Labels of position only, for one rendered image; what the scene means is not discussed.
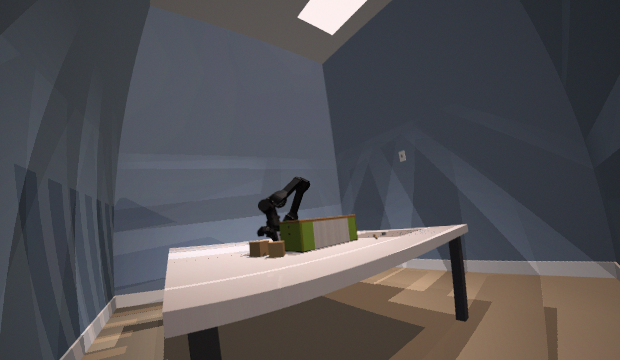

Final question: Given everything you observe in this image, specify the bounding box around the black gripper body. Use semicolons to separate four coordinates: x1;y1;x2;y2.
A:
258;214;280;236

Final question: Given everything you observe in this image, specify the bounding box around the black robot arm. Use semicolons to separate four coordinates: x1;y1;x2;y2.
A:
258;177;310;222

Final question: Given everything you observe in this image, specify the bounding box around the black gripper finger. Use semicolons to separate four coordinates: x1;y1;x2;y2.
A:
266;231;279;241

